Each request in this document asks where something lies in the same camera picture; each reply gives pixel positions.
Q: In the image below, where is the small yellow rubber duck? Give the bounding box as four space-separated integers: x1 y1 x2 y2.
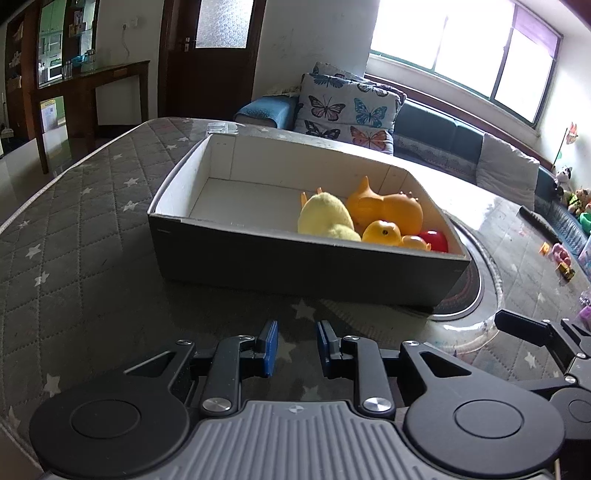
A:
362 220 432 251

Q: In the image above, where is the red toy half fruit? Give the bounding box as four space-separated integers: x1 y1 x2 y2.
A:
419 230 449 253

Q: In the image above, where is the yellow plush chick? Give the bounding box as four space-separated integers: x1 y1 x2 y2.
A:
297 188 362 242

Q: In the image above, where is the orange rubber duck toy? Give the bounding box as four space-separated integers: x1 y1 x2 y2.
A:
346 176 424 235

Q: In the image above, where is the small yellow toy truck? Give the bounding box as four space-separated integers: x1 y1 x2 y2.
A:
557 262 575 282

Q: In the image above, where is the pink small toy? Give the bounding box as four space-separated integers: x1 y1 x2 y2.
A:
551 243 572 267

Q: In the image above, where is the clear plastic storage box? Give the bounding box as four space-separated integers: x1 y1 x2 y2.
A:
578 235 591 278

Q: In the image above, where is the small orange toy block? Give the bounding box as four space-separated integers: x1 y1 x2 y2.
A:
539 242 551 256

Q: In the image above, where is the black remote stick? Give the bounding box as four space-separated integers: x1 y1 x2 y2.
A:
519 205 561 244

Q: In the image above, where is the green toy bowl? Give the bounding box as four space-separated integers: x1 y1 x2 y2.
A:
579 212 591 235

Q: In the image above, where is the stuffed toys pile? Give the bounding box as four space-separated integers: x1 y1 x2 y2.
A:
555 167 590 218

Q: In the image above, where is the grey cardboard box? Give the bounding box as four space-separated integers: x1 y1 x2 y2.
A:
147 132 473 315

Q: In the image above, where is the grey sofa cushion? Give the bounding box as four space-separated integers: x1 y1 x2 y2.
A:
476 132 540 210

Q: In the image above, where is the dark teal sofa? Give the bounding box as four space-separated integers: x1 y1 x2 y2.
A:
394 100 588 255

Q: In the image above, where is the blue cushion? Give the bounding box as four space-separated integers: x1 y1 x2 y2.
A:
235 95 298 130

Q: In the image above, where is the butterfly print cushion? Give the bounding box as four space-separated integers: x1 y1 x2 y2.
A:
294 64 406 154

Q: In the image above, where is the window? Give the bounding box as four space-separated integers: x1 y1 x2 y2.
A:
370 0 563 126

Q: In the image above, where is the dark wooden door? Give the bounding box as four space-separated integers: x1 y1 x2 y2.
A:
157 1 266 120

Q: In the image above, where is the dark wooden cabinet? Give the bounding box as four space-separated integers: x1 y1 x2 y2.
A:
4 1 150 173

